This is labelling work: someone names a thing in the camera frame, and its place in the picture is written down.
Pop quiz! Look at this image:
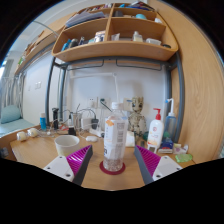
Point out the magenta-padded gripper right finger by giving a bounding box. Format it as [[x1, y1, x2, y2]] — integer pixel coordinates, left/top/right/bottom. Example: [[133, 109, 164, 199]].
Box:
[[133, 144, 184, 186]]

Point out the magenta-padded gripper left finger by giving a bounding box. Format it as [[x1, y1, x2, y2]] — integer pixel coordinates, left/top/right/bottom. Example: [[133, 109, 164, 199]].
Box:
[[43, 144, 94, 186]]

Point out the clear plastic water bottle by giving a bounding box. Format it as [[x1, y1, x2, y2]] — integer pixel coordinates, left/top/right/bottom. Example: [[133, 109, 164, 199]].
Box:
[[102, 101, 129, 173]]

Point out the small blue box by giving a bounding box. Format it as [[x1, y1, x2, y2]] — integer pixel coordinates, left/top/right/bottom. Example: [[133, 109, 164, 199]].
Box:
[[159, 138, 174, 154]]

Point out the white cup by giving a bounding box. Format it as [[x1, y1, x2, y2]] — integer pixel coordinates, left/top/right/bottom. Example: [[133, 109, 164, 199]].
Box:
[[53, 134, 81, 158]]

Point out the small white cube clock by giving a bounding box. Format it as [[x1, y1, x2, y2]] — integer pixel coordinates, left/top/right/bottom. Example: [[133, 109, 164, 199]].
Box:
[[146, 143, 158, 154]]

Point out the white red-pump lotion bottle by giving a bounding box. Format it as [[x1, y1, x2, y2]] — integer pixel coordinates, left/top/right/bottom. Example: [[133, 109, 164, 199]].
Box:
[[146, 107, 165, 154]]

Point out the small black box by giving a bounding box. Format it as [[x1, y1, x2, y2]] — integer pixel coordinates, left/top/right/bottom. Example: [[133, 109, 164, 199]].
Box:
[[67, 125, 77, 136]]

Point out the small white oval case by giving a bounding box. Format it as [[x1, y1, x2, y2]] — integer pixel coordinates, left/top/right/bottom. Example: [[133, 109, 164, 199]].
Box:
[[85, 135, 99, 143]]

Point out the flat round red coaster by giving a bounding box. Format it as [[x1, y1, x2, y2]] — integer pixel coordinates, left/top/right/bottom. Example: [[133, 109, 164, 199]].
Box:
[[99, 160, 127, 176]]

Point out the blue spray bottle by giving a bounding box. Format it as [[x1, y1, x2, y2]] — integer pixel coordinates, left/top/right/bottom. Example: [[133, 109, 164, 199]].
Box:
[[164, 97, 178, 141]]

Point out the small white round object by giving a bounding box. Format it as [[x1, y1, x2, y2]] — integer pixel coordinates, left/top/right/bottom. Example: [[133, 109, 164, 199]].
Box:
[[16, 131, 28, 142], [27, 127, 39, 138]]

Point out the small blue bottle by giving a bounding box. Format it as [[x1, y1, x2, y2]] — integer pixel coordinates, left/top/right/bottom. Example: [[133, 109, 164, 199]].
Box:
[[39, 112, 48, 132]]

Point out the black electric shaver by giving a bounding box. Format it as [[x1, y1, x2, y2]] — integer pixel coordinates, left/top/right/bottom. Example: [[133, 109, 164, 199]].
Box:
[[51, 107, 60, 130]]

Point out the white power adapter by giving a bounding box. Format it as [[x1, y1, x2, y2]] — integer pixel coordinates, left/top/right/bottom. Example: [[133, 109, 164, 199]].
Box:
[[80, 117, 94, 132]]

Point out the tree creature figurine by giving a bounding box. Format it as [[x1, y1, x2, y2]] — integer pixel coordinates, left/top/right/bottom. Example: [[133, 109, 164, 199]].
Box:
[[127, 96, 148, 136]]

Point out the bed with pale sheet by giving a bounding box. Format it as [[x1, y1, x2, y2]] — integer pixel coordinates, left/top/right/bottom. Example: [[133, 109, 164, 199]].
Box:
[[0, 119, 38, 138]]

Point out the teal pillow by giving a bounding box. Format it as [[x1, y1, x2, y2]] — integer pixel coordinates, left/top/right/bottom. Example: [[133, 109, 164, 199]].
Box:
[[0, 105, 23, 125]]

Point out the wooden wardrobe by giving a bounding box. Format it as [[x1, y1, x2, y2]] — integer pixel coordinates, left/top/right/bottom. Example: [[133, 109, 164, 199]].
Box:
[[148, 0, 224, 164]]

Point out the grey curtain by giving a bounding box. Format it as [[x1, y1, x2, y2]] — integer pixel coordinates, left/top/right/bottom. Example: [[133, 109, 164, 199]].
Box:
[[0, 74, 24, 116]]

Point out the wooden shelf unit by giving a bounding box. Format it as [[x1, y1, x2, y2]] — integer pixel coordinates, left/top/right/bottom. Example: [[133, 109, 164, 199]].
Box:
[[51, 1, 179, 63]]

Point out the grey metal frame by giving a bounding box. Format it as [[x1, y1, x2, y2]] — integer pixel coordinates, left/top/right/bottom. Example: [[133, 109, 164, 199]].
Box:
[[44, 53, 185, 144]]

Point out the long wooden wall shelf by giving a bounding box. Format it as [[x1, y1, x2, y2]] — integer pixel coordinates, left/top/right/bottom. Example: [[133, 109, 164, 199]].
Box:
[[13, 14, 73, 78]]

